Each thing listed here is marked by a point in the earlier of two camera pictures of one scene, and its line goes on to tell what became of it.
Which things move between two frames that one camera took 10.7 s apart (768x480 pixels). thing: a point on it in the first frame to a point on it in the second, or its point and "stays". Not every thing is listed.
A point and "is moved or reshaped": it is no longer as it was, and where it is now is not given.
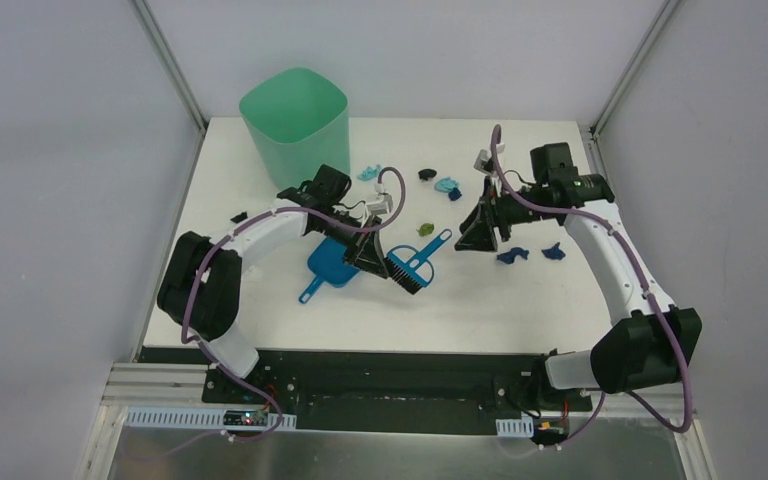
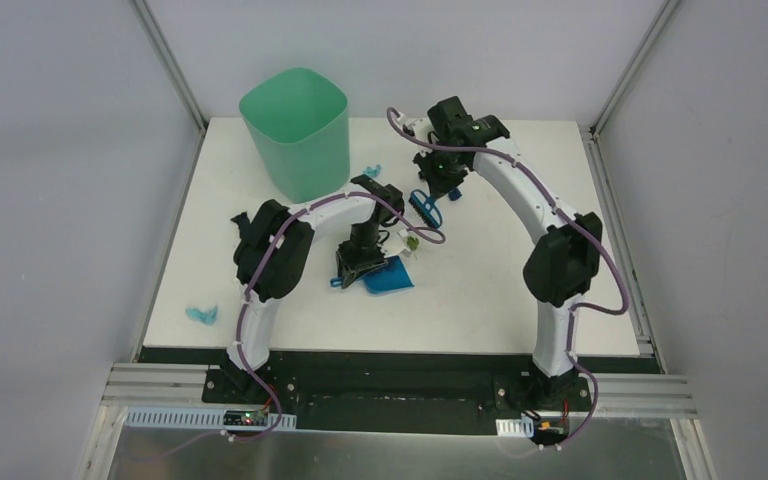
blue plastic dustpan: (326, 264) to (391, 276)
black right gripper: (478, 232) to (439, 186)
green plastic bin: (298, 120) stays
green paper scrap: (425, 229) is moved or reshaped
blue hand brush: (411, 268) to (427, 207)
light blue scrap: (369, 174) stays
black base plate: (381, 391) stays
